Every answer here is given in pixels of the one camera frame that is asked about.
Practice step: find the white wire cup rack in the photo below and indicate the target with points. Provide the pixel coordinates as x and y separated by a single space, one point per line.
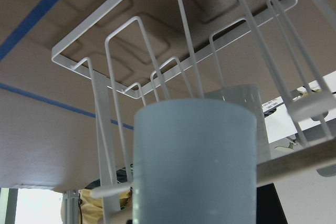
318 155

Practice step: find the light blue plastic cup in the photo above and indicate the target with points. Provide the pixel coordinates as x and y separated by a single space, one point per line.
188 167

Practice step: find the grey plastic cup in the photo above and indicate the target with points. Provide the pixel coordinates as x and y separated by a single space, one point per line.
249 119

